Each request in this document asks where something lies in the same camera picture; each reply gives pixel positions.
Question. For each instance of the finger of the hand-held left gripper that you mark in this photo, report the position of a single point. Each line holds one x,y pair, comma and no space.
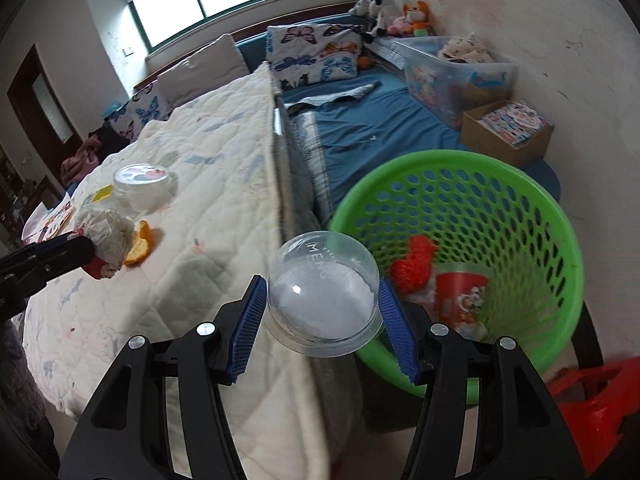
42,247
60,257

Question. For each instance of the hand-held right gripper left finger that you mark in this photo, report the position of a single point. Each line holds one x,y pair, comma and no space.
247,330

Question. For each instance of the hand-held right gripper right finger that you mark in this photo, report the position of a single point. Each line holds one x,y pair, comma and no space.
400,335

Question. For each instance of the red wrapper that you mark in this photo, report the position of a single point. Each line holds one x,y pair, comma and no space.
102,267

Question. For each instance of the white tissue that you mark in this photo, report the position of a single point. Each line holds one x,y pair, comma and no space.
110,235

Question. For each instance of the red noodle cup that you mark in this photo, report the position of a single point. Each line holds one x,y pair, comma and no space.
460,300

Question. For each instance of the clear plastic dome cup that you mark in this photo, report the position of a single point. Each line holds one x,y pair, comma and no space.
325,305

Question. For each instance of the green plastic basket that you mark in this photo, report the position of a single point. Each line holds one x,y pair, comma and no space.
450,159

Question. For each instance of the person's left forearm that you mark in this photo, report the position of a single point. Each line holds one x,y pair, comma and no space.
20,385

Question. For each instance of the printed picture book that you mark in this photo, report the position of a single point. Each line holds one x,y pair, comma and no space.
50,220

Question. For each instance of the dark wooden cabinet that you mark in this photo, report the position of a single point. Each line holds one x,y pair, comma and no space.
15,185

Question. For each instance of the red foam fruit net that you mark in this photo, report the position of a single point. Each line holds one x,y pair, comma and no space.
412,265

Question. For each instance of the clear container with yellow label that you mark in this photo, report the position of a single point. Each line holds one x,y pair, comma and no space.
102,194

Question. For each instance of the orange peel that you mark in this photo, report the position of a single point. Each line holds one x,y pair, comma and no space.
142,245

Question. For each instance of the pink cloth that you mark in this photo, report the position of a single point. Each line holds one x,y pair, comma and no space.
80,160

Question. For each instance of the clear jar with printed lid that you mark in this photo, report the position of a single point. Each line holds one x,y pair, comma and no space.
145,185

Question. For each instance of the dark cloth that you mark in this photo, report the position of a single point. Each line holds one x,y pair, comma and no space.
107,140

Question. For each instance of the dark wooden door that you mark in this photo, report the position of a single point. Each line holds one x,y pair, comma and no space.
30,105

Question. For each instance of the teal plastic item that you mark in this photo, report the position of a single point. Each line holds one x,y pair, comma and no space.
112,108

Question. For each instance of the small butterfly print pillow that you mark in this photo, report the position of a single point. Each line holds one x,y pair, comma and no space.
145,110

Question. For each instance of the white quilted mat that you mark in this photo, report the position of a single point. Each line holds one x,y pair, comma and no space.
210,160

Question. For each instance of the grey checked cloth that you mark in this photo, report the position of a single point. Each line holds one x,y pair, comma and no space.
310,160

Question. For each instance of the red plastic stool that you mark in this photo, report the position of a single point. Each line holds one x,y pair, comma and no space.
590,410

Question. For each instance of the blue mattress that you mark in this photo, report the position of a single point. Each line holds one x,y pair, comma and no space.
380,125

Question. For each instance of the cardboard box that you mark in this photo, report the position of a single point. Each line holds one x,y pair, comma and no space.
490,135

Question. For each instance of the grey cushion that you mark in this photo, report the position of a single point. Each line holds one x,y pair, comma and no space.
205,65

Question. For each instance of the printed cards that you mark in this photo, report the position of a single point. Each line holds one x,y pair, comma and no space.
515,122

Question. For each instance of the small grey cloth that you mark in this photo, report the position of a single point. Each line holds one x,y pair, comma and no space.
350,92

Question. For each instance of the clear storage bin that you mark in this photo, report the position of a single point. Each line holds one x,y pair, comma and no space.
435,80

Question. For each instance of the small orange ball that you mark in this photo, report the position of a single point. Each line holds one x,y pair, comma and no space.
365,62

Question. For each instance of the large butterfly print pillow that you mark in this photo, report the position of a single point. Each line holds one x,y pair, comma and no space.
310,55

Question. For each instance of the grey ribbed panel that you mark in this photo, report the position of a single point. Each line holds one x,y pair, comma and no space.
387,52

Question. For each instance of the spotted cloth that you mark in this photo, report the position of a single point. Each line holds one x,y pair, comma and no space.
465,49

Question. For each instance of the pink plush toy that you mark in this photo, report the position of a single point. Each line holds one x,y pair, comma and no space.
402,25

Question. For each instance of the orange fox plush toy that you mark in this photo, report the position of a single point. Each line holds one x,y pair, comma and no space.
419,17

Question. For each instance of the cow plush toy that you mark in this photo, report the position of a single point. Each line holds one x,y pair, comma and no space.
382,10

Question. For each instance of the white plush toy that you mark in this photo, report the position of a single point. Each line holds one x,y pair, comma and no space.
360,8

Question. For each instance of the white light switch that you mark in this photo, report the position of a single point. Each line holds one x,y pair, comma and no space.
128,51

